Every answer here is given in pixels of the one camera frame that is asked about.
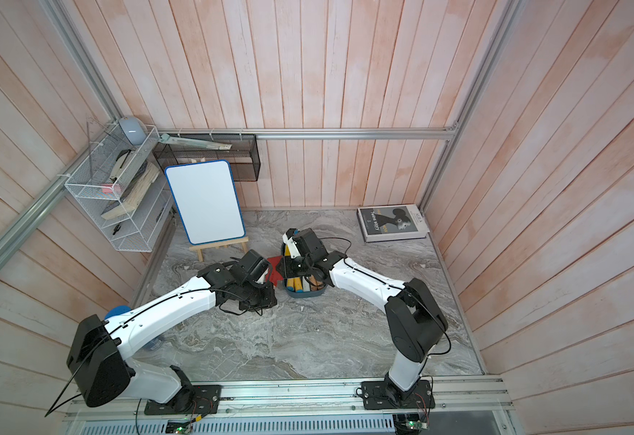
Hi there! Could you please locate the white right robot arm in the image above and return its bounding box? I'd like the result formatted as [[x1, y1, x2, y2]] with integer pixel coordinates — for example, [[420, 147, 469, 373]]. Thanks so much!
[[279, 228, 449, 393]]

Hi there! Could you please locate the black wire basket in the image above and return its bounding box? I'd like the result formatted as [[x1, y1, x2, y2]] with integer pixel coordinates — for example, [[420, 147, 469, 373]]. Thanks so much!
[[153, 133, 262, 182]]

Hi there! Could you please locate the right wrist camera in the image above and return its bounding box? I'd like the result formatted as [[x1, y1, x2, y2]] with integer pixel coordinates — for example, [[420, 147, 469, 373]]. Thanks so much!
[[282, 228, 301, 258]]

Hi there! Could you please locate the white wire mesh shelf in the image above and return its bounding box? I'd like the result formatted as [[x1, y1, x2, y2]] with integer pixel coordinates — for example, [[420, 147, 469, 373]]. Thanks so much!
[[65, 121, 172, 253]]

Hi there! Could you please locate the blue lid pen jar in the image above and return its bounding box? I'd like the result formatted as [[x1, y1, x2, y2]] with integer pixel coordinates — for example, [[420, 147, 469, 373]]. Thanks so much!
[[105, 306, 131, 319]]

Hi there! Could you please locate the blue framed whiteboard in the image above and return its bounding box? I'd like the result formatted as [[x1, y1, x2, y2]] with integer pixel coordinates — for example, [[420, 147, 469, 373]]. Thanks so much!
[[165, 159, 246, 246]]

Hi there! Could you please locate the red shovel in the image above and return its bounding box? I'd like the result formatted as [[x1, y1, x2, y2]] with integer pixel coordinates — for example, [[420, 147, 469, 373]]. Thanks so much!
[[267, 256, 285, 287]]

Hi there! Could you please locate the yellow plastic scoop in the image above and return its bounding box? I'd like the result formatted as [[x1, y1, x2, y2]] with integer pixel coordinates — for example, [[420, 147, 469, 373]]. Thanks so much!
[[285, 277, 304, 293]]

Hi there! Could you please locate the black and white book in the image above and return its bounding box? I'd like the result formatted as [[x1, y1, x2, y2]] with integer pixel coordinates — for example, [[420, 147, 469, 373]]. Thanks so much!
[[356, 204, 429, 243]]

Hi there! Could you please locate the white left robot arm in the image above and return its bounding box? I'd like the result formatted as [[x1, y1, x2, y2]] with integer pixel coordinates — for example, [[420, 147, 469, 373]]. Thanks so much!
[[66, 250, 277, 413]]

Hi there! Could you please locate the teal plastic storage box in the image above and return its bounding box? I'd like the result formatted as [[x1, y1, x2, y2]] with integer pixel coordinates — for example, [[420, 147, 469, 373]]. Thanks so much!
[[282, 252, 326, 298]]

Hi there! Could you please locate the wooden easel stand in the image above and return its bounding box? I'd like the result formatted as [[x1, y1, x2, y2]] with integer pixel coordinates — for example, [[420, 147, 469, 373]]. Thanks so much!
[[189, 236, 249, 262]]

